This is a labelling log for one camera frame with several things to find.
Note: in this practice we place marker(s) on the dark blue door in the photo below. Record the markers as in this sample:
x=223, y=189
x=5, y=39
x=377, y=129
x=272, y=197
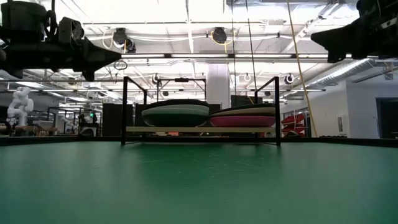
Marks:
x=387, y=118

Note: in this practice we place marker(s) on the red storage bins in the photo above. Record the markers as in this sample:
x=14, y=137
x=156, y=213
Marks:
x=293, y=119

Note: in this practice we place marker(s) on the black background rig frame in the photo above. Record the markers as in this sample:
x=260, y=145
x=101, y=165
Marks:
x=182, y=80

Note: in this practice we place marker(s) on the black plate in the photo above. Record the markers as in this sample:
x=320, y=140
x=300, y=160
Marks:
x=177, y=102

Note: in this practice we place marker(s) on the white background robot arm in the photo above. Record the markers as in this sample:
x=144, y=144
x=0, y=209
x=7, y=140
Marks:
x=20, y=104

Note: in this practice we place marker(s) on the black cabinet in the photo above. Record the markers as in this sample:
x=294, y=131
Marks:
x=112, y=119

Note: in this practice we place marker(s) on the white building column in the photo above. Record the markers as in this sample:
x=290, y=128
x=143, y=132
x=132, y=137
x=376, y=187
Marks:
x=218, y=84

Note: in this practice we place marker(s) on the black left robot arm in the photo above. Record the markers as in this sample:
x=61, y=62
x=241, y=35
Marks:
x=21, y=21

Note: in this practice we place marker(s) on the wooden background table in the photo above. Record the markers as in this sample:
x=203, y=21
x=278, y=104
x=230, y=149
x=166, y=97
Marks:
x=34, y=128

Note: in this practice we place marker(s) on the magenta plate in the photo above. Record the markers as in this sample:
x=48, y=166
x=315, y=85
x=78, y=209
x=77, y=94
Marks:
x=242, y=121

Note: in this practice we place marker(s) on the long ceiling light strip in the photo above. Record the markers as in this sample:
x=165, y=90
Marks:
x=199, y=56

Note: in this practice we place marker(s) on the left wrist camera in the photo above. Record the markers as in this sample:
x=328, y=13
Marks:
x=71, y=29

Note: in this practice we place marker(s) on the green table mat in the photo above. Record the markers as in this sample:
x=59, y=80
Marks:
x=199, y=186

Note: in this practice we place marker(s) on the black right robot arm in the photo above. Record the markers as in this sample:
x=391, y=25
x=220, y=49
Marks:
x=390, y=37

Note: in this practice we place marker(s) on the silver ceiling air duct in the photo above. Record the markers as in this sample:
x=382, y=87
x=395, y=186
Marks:
x=345, y=73

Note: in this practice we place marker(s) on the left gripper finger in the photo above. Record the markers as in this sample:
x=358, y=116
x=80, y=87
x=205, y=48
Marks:
x=93, y=51
x=93, y=63

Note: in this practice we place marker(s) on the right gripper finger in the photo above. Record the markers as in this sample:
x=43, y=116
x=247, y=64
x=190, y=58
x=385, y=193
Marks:
x=342, y=43
x=342, y=32

